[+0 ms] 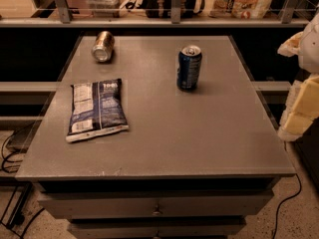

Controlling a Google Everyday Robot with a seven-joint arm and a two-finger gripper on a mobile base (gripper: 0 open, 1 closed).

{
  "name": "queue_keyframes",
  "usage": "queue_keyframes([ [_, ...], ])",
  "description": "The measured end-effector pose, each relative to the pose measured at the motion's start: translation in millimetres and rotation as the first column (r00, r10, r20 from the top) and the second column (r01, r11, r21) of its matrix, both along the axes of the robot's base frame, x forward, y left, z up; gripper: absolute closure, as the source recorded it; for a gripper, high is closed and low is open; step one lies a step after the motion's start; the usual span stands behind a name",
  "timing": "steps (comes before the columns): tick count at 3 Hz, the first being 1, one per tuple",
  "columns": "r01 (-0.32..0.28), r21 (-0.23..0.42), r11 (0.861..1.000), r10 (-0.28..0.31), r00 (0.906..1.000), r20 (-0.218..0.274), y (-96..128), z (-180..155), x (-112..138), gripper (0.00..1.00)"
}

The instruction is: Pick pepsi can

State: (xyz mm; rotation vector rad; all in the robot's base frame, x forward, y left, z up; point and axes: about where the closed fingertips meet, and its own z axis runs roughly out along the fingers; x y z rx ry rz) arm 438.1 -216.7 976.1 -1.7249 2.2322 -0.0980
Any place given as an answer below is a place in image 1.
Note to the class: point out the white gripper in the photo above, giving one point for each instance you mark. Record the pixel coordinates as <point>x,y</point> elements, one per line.
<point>310,49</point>

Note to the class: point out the blue pepsi can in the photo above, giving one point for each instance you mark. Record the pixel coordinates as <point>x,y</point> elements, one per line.
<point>189,63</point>

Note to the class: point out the silver can lying down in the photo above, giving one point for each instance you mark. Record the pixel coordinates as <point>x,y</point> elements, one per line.
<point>103,47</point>

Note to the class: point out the colourful printed snack bag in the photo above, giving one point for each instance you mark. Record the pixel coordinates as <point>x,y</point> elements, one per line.
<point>241,9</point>

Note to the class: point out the grey drawer cabinet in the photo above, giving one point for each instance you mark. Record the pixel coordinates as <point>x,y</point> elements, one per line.
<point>190,165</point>

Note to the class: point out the black bag on shelf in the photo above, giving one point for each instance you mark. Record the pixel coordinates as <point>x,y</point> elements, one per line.
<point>162,8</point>

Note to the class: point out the blue white chip bag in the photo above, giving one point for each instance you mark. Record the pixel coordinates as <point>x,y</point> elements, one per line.
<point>96,110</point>

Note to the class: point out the grey metal shelf rail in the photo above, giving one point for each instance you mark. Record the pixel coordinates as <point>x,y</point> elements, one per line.
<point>76,13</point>

